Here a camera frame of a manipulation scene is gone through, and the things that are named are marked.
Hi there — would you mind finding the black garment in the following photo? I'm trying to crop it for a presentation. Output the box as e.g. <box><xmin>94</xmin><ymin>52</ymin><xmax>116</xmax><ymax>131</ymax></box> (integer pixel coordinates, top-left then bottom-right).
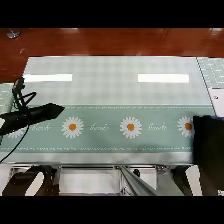
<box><xmin>192</xmin><ymin>114</ymin><xmax>224</xmax><ymax>197</ymax></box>

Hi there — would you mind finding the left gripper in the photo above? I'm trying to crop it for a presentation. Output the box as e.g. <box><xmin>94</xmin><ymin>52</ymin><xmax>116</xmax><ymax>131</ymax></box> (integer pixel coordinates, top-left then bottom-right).
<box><xmin>27</xmin><ymin>102</ymin><xmax>57</xmax><ymax>125</ymax></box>

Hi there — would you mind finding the black cable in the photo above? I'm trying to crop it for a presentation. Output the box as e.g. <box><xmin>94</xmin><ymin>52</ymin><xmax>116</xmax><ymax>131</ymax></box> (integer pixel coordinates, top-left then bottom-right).
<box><xmin>0</xmin><ymin>124</ymin><xmax>30</xmax><ymax>164</ymax></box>

